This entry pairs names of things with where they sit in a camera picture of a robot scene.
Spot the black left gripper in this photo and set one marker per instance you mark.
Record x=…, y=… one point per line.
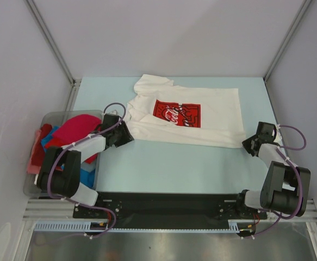
x=126, y=136

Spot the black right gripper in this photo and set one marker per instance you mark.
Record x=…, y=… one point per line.
x=251, y=144

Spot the white t-shirt with red print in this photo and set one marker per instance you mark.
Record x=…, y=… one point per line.
x=164, y=112

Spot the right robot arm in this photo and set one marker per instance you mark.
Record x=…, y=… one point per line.
x=286, y=185

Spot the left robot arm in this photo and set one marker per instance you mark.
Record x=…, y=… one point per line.
x=60, y=174

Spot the magenta t-shirt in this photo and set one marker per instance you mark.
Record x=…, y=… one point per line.
x=73, y=130

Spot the clear plastic bin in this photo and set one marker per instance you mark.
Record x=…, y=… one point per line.
x=57, y=118

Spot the dark red folded t-shirt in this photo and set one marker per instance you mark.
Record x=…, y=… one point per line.
x=45, y=130

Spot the pink folded t-shirt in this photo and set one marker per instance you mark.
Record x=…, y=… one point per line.
x=33, y=168

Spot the white folded t-shirt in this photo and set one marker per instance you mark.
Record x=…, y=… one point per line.
x=37, y=180

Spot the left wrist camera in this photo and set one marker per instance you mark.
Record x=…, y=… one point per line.
x=114, y=112

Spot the left aluminium frame post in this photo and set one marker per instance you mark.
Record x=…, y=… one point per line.
x=55, y=50

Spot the aluminium frame post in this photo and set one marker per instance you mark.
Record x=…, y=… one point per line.
x=292, y=30
x=55, y=50

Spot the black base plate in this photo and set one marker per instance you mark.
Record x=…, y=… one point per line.
x=168, y=210

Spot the white slotted cable duct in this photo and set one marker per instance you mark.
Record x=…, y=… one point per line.
x=99, y=226

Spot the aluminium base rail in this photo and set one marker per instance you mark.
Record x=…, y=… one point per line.
x=294, y=239

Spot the right aluminium frame post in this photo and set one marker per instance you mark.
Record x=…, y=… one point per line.
x=292, y=30

